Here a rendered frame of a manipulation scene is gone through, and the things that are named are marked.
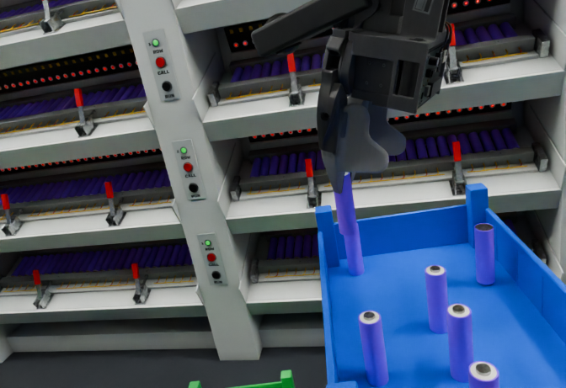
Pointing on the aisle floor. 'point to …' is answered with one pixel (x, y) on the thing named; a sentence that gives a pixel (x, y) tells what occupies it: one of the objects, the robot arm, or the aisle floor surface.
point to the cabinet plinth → (159, 333)
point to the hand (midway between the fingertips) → (338, 173)
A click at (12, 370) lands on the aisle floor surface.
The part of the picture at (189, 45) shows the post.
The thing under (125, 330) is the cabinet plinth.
